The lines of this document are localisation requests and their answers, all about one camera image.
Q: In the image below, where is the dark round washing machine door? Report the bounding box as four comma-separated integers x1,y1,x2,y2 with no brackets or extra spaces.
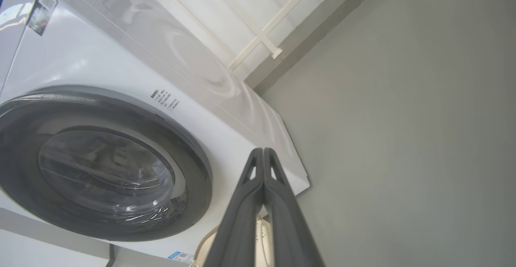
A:
0,85,213,242

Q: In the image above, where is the grey skirting board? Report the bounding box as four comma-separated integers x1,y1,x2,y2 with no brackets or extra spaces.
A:
244,0,391,96

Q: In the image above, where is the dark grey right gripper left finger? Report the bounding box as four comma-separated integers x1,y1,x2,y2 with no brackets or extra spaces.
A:
203,148,264,267

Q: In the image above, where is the dark qr code sticker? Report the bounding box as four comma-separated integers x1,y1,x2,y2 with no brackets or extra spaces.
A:
27,0,58,36

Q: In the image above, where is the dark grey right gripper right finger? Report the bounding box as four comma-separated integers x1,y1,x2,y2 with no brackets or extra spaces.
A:
263,148,325,267

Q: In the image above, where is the cream perforated laundry basket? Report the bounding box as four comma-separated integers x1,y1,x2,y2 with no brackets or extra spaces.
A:
189,215,275,267

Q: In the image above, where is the white washing machine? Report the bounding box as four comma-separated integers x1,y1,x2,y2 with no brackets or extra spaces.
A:
0,0,311,267

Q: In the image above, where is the blue white energy label sticker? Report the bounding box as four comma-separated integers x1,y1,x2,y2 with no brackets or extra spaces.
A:
167,251,195,264

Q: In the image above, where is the white wall rail frame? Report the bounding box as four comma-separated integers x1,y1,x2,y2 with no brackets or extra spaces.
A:
147,0,325,72

